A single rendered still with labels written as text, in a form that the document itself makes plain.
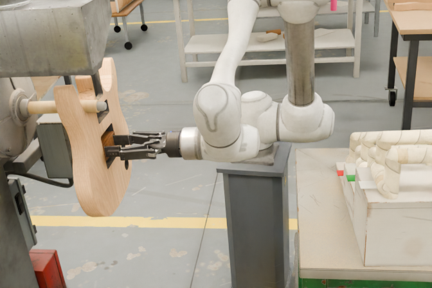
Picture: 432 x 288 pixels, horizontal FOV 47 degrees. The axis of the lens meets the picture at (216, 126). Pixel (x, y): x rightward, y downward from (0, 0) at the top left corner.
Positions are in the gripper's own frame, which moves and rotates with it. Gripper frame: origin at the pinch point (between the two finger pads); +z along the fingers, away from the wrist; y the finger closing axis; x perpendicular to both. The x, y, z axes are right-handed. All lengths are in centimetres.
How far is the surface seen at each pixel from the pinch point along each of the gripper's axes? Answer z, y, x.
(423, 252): -78, -28, -15
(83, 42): -8.8, -25.7, 35.1
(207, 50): 28, 357, -62
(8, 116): 18.6, -15.2, 15.5
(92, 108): -1.3, -10.8, 15.1
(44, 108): 11.4, -10.7, 15.6
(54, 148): 23.0, 10.9, -5.6
